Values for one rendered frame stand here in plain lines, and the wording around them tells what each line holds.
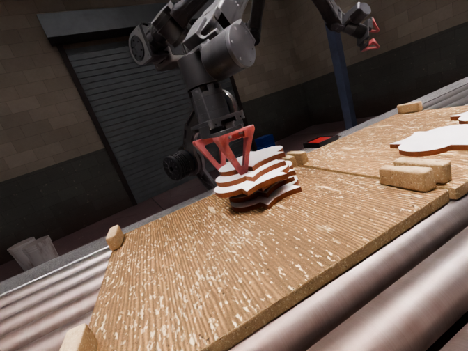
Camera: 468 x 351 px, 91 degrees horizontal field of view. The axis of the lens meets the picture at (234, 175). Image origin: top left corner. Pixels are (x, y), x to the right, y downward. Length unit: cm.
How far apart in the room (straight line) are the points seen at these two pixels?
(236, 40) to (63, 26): 487
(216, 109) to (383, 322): 33
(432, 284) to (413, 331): 4
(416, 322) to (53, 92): 520
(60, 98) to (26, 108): 52
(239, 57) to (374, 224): 26
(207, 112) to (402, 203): 29
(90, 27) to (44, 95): 137
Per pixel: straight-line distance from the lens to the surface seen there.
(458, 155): 46
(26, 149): 519
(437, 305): 25
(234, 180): 37
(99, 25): 520
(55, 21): 519
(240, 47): 36
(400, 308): 23
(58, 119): 514
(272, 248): 28
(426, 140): 52
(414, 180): 35
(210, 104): 39
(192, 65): 40
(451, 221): 35
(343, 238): 28
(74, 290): 47
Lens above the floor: 109
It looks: 14 degrees down
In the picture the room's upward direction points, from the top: 19 degrees counter-clockwise
